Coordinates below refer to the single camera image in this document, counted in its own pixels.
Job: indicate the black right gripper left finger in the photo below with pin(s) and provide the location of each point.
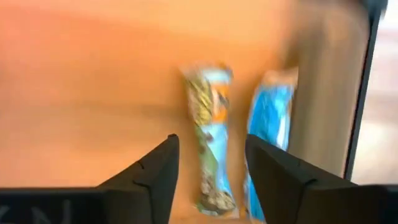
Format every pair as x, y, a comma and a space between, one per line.
149, 186

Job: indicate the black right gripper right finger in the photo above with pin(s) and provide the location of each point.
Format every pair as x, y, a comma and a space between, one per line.
286, 189

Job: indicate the blue white granola bar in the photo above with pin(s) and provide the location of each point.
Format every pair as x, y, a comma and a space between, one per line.
270, 115

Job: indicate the Chewy granola bar orange band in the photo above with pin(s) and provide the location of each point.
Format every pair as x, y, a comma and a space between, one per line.
211, 133

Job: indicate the translucent orange plastic bin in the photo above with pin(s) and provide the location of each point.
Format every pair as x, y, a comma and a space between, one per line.
77, 93

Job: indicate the black table frame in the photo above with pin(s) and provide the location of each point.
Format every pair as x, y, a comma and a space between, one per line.
363, 93

